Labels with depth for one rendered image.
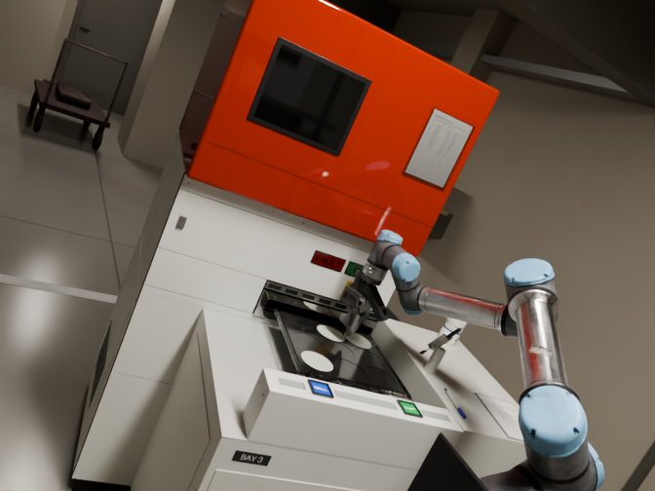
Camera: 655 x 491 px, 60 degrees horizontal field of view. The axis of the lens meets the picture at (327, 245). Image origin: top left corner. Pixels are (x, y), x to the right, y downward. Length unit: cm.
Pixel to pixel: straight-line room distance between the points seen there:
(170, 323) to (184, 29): 525
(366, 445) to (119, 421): 95
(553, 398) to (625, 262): 257
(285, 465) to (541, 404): 62
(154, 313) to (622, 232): 278
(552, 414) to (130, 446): 147
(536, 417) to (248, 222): 103
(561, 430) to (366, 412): 48
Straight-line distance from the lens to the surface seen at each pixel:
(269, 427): 136
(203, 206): 175
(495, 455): 169
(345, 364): 172
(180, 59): 687
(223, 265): 182
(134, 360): 197
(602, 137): 406
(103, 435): 214
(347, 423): 142
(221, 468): 142
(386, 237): 172
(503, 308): 158
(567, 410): 116
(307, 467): 147
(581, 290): 380
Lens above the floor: 160
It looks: 14 degrees down
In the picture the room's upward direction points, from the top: 24 degrees clockwise
